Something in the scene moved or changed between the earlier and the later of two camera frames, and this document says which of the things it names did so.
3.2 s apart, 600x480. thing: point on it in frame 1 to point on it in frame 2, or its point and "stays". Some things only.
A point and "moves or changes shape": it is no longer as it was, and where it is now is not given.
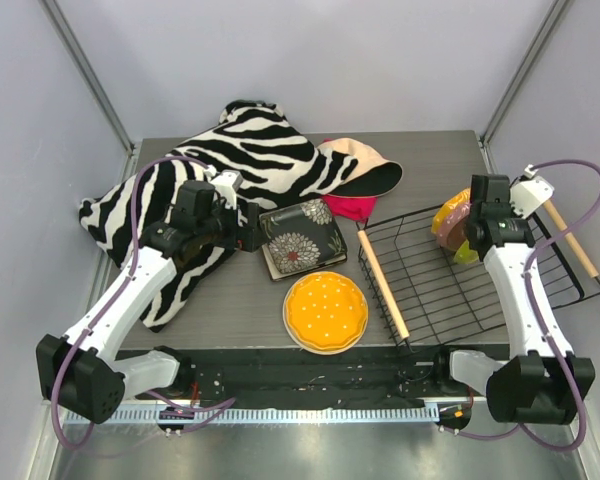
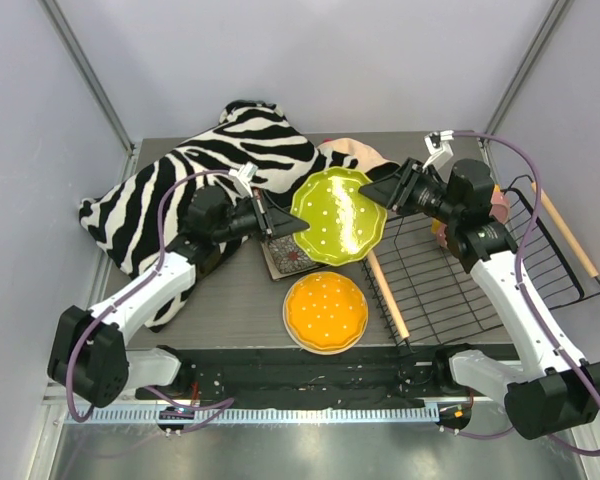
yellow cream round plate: (325, 313) stays
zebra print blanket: (275, 164) stays
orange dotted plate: (326, 311) stays
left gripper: (250, 226) to (264, 216)
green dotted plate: (465, 255) moves or changes shape
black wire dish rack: (425, 295) stays
